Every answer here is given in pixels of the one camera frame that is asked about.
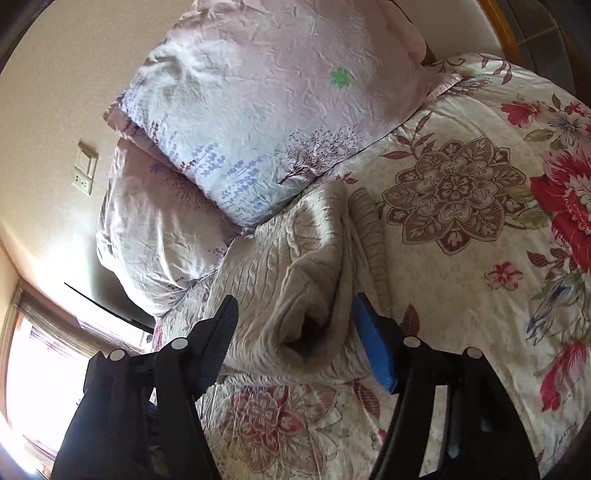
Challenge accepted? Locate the cream cable-knit sweater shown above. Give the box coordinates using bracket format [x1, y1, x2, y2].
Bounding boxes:
[158, 181, 394, 377]

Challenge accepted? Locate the lower pink floral pillow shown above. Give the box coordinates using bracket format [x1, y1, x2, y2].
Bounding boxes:
[96, 139, 240, 317]

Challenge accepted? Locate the floral cream bed quilt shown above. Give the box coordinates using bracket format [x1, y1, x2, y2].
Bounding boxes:
[197, 53, 590, 479]

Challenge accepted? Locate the upper floral white pillow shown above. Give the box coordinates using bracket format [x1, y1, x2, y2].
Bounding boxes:
[104, 1, 459, 226]

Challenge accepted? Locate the wooden bed headboard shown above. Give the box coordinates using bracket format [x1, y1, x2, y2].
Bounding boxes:
[478, 0, 522, 65]

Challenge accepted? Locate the black cable on wall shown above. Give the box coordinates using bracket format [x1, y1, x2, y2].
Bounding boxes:
[63, 281, 157, 333]

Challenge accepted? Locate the wooden window frame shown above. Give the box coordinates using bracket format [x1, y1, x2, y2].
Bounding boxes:
[1, 285, 146, 478]

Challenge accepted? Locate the wall switch and socket panel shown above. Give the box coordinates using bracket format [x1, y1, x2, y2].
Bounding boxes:
[72, 141, 99, 196]

